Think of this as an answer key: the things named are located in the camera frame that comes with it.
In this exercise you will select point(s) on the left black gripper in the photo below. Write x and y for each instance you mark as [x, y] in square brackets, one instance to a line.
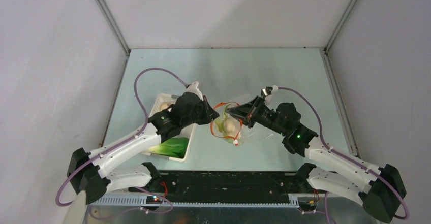
[210, 114]

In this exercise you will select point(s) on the white perforated plastic basket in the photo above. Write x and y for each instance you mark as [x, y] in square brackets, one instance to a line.
[169, 130]

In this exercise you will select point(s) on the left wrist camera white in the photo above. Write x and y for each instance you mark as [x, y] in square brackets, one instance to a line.
[194, 88]

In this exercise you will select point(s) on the small beige mushroom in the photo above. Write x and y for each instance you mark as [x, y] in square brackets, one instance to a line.
[164, 106]

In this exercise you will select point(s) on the green bok choy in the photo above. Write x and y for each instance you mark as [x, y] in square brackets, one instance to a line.
[174, 147]

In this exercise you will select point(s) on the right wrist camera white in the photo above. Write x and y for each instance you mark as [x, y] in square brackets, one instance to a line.
[268, 92]

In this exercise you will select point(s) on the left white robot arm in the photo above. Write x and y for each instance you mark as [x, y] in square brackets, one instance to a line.
[94, 172]

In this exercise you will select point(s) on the clear zip top bag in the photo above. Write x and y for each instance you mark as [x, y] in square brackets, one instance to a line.
[249, 135]

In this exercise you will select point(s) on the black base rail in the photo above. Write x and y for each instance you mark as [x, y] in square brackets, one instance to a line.
[231, 187]

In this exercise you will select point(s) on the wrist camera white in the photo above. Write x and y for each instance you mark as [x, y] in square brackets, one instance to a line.
[194, 88]
[268, 92]

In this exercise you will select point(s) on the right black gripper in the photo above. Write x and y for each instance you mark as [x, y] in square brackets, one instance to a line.
[255, 109]

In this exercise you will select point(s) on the white cauliflower with green leaves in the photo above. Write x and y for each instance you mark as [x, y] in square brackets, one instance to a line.
[226, 127]

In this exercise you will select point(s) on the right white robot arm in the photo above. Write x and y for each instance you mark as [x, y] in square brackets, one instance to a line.
[378, 190]

